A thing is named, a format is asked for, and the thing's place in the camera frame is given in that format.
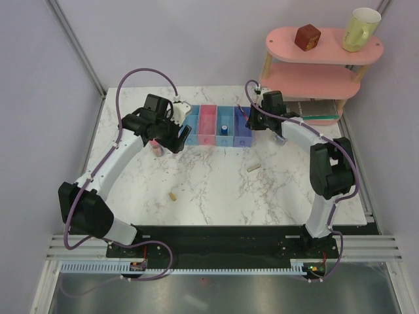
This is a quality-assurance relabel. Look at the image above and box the yellow eraser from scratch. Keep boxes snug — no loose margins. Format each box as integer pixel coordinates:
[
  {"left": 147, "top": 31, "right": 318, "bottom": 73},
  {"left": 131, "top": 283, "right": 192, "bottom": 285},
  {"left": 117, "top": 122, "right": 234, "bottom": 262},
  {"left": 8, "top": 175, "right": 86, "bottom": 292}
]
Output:
[{"left": 169, "top": 192, "right": 177, "bottom": 201}]

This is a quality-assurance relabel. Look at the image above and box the white cable duct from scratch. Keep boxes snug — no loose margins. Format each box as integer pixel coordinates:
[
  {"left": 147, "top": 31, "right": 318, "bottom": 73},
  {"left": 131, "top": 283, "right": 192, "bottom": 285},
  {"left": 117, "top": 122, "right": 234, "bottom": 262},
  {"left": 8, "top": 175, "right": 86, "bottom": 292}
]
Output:
[{"left": 60, "top": 260, "right": 307, "bottom": 275}]

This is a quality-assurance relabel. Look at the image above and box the pink drawer bin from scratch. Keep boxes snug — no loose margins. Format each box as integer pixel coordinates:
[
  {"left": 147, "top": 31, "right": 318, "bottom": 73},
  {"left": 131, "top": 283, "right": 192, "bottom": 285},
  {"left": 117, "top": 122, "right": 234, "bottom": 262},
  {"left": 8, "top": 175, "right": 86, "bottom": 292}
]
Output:
[{"left": 197, "top": 105, "right": 217, "bottom": 146}]

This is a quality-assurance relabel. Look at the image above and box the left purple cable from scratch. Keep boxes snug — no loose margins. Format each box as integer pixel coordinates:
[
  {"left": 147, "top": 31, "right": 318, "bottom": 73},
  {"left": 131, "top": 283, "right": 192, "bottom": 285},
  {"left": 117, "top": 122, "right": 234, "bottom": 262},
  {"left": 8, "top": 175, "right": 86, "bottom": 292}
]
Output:
[{"left": 60, "top": 68, "right": 180, "bottom": 298}]

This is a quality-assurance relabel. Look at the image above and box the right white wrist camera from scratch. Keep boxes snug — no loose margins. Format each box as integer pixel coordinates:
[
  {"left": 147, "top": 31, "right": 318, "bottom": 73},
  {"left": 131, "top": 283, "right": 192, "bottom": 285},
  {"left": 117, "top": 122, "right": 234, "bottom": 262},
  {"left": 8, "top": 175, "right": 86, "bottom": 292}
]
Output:
[{"left": 254, "top": 86, "right": 272, "bottom": 107}]

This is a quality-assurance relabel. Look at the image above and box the pink cap bottle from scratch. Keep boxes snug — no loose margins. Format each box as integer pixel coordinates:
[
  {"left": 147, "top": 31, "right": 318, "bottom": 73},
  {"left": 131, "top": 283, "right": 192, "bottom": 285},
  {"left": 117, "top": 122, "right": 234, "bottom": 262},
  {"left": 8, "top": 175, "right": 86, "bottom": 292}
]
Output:
[{"left": 150, "top": 139, "right": 164, "bottom": 157}]

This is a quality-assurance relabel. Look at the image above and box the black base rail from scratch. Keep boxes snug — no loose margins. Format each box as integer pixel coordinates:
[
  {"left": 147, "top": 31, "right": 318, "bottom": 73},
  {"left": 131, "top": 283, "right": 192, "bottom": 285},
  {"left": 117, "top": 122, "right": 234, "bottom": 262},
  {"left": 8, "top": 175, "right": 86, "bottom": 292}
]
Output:
[{"left": 70, "top": 224, "right": 382, "bottom": 270}]

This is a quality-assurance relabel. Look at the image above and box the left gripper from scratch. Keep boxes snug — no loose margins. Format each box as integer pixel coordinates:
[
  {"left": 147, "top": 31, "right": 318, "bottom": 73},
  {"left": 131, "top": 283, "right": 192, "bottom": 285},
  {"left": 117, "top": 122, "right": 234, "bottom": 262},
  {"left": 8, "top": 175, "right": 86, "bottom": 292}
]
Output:
[{"left": 155, "top": 112, "right": 192, "bottom": 154}]

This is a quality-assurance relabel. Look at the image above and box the light blue drawer bin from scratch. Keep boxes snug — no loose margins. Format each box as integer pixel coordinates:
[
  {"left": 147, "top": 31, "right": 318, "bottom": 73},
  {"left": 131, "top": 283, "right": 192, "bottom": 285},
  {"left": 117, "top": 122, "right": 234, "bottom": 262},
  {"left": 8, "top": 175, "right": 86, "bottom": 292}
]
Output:
[{"left": 184, "top": 105, "right": 200, "bottom": 146}]

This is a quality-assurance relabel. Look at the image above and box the cyan drawer bin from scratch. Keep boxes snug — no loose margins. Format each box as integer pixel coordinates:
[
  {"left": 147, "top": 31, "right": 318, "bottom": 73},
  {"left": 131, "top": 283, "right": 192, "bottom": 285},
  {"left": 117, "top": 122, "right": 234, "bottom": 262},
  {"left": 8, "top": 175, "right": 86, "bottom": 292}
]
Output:
[{"left": 215, "top": 106, "right": 234, "bottom": 147}]

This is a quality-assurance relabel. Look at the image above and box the blue cap stamp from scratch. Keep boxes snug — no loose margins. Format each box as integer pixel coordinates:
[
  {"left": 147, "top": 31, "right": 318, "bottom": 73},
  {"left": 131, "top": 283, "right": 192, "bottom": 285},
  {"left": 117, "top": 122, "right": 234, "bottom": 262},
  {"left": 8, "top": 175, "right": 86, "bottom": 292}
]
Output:
[{"left": 221, "top": 124, "right": 228, "bottom": 136}]

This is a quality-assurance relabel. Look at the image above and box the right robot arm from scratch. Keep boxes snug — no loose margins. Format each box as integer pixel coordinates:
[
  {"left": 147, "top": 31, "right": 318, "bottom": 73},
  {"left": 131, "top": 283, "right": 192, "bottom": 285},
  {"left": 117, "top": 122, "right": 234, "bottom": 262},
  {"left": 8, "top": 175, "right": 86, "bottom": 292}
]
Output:
[{"left": 246, "top": 90, "right": 357, "bottom": 258}]

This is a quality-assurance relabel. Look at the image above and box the purple drawer bin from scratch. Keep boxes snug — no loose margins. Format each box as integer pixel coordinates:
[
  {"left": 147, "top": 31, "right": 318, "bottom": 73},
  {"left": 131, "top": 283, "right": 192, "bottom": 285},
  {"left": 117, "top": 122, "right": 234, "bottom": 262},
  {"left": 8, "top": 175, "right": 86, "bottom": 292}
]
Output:
[{"left": 233, "top": 107, "right": 253, "bottom": 147}]

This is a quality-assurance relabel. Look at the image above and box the brown cube box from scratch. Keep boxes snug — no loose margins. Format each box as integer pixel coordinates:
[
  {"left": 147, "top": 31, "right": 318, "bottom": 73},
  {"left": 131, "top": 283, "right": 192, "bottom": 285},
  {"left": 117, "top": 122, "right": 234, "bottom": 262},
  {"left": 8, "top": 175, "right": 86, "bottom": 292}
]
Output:
[{"left": 294, "top": 24, "right": 321, "bottom": 52}]

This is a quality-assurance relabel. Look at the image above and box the dark setup guide booklet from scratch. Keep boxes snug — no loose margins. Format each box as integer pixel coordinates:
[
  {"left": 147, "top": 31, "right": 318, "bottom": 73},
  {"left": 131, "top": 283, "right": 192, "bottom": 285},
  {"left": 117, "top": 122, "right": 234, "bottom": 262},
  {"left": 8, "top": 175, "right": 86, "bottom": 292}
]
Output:
[{"left": 285, "top": 99, "right": 338, "bottom": 120}]

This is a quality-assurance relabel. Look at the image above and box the clear paperclip box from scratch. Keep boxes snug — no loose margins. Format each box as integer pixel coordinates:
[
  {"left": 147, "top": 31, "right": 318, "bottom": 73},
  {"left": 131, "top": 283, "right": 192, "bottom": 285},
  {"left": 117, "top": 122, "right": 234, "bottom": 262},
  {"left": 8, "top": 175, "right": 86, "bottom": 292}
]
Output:
[{"left": 273, "top": 134, "right": 287, "bottom": 146}]

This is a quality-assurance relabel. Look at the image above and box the white chalk stick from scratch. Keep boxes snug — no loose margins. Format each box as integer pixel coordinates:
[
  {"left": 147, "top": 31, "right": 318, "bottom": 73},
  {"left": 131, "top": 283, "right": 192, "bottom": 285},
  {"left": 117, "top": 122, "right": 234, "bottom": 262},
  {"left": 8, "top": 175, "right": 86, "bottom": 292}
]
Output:
[{"left": 247, "top": 164, "right": 261, "bottom": 173}]

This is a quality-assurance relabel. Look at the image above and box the green folder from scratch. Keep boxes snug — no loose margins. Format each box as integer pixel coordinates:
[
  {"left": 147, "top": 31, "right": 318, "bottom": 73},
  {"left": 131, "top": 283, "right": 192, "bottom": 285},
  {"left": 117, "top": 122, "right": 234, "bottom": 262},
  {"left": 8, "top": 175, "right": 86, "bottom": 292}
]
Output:
[{"left": 300, "top": 99, "right": 339, "bottom": 120}]

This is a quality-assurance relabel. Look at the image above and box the pink three tier shelf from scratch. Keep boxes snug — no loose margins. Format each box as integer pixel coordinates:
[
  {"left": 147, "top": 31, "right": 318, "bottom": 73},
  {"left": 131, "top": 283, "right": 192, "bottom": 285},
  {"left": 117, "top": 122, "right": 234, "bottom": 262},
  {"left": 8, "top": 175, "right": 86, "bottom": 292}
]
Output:
[{"left": 260, "top": 27, "right": 384, "bottom": 126}]

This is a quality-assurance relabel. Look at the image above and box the yellow green mug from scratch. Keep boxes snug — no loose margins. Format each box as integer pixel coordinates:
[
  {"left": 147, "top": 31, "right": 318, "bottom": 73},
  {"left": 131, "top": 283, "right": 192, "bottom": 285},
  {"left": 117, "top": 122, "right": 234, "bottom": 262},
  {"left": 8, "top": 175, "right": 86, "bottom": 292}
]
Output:
[{"left": 342, "top": 7, "right": 382, "bottom": 52}]

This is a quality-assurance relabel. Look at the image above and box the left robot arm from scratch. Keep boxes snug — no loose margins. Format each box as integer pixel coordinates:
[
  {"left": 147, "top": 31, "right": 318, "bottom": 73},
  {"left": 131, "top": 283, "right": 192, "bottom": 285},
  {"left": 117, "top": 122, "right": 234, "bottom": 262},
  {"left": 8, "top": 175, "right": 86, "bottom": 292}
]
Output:
[{"left": 58, "top": 94, "right": 192, "bottom": 257}]

